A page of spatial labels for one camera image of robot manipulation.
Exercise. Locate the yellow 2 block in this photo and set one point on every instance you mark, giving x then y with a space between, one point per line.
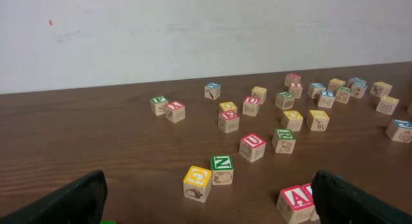
197 184

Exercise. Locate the red i block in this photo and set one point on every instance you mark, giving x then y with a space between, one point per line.
308 190
295 89

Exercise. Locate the red U block lower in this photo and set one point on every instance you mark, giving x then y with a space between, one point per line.
252 147

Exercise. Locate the blue L block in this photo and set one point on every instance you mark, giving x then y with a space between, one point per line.
315 88

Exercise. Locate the yellow O block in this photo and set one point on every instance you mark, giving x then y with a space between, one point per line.
227 106

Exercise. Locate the yellow block top right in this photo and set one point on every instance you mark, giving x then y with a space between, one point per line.
334 85

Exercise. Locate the green R block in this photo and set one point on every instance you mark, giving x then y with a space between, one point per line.
283 141

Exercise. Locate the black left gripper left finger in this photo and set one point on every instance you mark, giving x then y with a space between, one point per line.
81 201

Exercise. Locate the red E block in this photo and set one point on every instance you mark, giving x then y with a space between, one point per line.
228 121

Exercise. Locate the green B block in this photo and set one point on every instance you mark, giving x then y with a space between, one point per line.
284 100

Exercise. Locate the blue D block upper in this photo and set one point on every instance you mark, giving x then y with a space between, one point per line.
351 81

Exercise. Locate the green F block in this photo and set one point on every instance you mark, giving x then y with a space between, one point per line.
158 105

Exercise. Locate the red A block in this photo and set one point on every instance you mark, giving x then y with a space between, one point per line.
294 205

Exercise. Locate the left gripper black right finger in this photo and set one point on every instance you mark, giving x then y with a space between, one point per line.
337 201

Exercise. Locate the red u block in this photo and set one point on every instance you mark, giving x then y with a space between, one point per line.
251 106
252 147

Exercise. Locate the yellow C block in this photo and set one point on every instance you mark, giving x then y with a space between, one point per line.
260 93

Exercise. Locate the red X block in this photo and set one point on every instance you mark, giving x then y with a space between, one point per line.
175 111

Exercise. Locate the green N block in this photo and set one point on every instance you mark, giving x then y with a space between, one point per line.
222 168

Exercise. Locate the yellow 8 block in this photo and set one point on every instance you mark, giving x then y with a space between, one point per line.
379 89

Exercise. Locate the blue 5 block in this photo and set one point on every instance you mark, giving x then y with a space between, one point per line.
358 89

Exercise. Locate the blue X block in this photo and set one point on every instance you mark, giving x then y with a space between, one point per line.
212 90

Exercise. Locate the green Z block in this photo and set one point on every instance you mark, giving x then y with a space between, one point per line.
343 94

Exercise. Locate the yellow block right middle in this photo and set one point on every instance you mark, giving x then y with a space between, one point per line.
317 120

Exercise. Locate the yellow block left middle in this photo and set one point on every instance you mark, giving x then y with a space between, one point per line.
292 120

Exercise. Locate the red H block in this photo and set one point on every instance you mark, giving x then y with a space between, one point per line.
292 78

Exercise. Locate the yellow A block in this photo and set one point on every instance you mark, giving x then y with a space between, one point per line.
387 105

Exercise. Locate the green J block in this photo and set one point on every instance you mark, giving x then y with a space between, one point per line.
108 222

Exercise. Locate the red U block upper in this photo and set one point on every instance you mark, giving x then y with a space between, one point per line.
251 106

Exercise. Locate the blue P block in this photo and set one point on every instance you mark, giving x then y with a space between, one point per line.
399 131

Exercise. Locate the blue T block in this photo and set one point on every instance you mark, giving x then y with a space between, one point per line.
325 99

